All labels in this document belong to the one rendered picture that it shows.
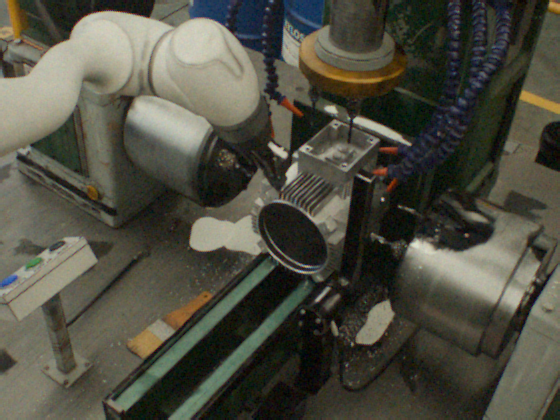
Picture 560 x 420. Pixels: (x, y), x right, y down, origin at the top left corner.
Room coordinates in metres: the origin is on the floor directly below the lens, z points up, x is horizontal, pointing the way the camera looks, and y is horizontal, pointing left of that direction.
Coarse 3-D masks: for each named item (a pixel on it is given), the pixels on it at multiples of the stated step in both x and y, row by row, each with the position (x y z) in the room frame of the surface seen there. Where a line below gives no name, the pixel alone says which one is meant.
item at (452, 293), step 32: (448, 192) 0.94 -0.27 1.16; (448, 224) 0.87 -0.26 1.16; (480, 224) 0.87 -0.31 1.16; (512, 224) 0.87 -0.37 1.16; (416, 256) 0.83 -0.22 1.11; (448, 256) 0.82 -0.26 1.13; (480, 256) 0.81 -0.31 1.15; (512, 256) 0.81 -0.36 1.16; (544, 256) 0.82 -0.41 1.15; (416, 288) 0.80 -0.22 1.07; (448, 288) 0.79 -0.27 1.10; (480, 288) 0.77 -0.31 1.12; (512, 288) 0.77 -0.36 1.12; (416, 320) 0.80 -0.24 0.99; (448, 320) 0.77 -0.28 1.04; (480, 320) 0.74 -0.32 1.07; (512, 320) 0.76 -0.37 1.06; (480, 352) 0.76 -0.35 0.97
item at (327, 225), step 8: (376, 168) 1.08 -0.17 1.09; (384, 176) 1.07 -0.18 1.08; (264, 192) 0.99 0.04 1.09; (272, 192) 0.99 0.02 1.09; (264, 200) 0.99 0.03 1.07; (328, 216) 0.94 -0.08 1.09; (320, 224) 0.93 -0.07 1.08; (328, 224) 0.92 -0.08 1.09; (336, 224) 0.93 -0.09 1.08; (328, 232) 0.92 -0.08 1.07; (264, 248) 0.99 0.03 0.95; (320, 272) 0.92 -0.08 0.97; (320, 280) 0.92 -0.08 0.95
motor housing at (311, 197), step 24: (288, 192) 0.98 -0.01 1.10; (312, 192) 0.98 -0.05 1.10; (336, 192) 1.00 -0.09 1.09; (264, 216) 1.01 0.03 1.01; (288, 216) 1.06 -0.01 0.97; (312, 216) 0.94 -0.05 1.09; (264, 240) 0.99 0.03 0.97; (288, 240) 1.02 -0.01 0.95; (312, 240) 1.03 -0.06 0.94; (336, 240) 0.92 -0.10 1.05; (288, 264) 0.96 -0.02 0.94; (312, 264) 0.96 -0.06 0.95; (336, 264) 0.91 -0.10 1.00
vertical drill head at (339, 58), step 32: (352, 0) 1.04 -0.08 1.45; (384, 0) 1.05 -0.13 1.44; (320, 32) 1.09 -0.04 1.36; (352, 32) 1.03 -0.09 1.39; (384, 32) 1.07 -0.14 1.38; (320, 64) 1.03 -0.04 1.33; (352, 64) 1.01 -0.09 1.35; (384, 64) 1.03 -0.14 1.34; (320, 96) 1.05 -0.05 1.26; (352, 96) 0.99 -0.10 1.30
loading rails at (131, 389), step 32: (256, 256) 0.99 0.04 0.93; (224, 288) 0.90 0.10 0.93; (256, 288) 0.92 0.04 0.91; (288, 288) 1.02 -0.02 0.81; (192, 320) 0.82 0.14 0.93; (224, 320) 0.84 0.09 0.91; (256, 320) 0.93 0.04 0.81; (288, 320) 0.84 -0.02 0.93; (160, 352) 0.75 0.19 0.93; (192, 352) 0.77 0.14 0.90; (224, 352) 0.84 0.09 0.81; (256, 352) 0.76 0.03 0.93; (288, 352) 0.84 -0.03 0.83; (128, 384) 0.68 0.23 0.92; (160, 384) 0.70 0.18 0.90; (192, 384) 0.77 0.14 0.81; (224, 384) 0.69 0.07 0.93; (256, 384) 0.76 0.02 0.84; (128, 416) 0.64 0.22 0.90; (160, 416) 0.69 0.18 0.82; (192, 416) 0.63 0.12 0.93; (224, 416) 0.68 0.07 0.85
